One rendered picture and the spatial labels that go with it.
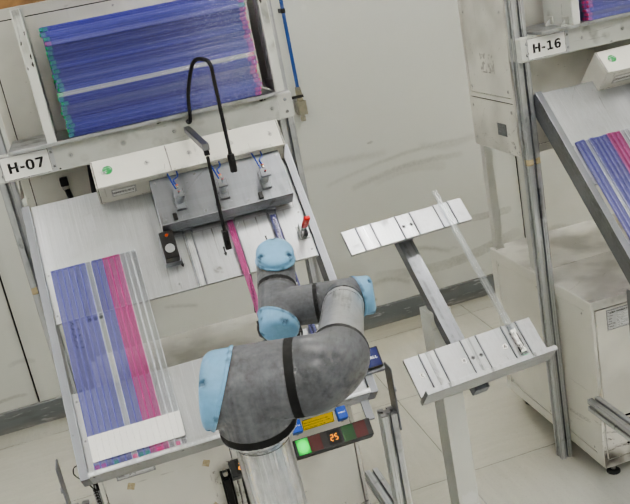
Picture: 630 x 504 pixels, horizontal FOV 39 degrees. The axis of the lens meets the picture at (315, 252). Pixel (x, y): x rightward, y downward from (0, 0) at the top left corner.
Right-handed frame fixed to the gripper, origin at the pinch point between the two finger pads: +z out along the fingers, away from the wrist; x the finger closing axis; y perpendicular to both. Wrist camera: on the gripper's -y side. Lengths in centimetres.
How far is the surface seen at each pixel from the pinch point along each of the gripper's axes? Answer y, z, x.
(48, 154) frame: -66, -11, -39
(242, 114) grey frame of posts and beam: -66, -10, 11
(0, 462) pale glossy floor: -95, 169, -98
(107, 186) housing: -54, -8, -27
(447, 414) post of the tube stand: 9, 38, 41
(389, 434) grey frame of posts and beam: 14.7, 28.0, 22.1
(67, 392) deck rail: -11, 11, -48
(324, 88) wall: -180, 86, 73
